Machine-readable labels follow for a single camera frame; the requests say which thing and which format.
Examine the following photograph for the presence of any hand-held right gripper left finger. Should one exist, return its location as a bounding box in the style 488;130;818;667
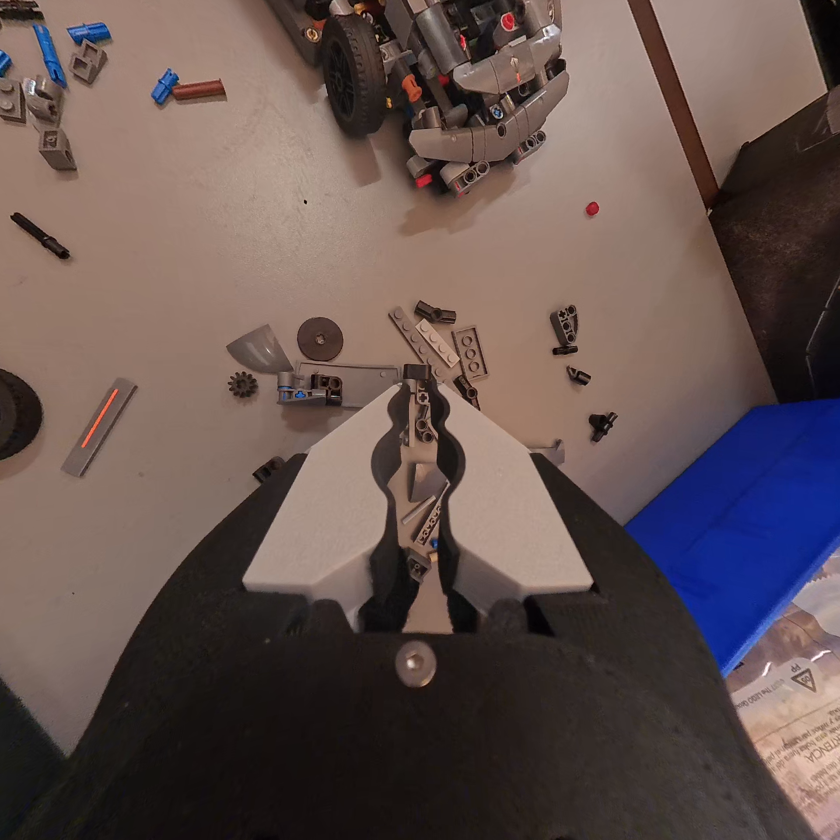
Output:
241;385;424;634

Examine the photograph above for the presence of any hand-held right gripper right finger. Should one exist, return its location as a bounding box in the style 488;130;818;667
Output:
434;382;595;634

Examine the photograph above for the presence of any dark grey lego beam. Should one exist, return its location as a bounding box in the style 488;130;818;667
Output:
402;363;437;460

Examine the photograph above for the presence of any pile of dark lego pieces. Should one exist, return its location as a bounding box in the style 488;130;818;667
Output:
225;298;619;578

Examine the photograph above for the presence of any grey lego tile orange stripe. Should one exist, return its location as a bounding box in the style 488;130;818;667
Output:
61;377;139;478

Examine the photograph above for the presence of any grey lego car model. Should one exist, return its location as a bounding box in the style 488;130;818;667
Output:
266;0;571;196

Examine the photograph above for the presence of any group of small lego connectors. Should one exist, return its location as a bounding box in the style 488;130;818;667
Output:
0;0;181;173

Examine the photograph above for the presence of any black lego tyre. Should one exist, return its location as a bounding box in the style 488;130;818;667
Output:
0;367;44;462

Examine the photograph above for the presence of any black lego set box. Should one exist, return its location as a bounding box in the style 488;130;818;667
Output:
709;0;840;404

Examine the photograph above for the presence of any black lego axle pin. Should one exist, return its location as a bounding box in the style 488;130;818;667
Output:
10;212;71;261

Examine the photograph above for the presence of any blue plastic bin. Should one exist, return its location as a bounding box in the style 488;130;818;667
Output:
623;399;840;680

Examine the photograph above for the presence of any heap of clear plastic bags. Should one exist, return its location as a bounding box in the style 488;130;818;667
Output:
725;545;840;840

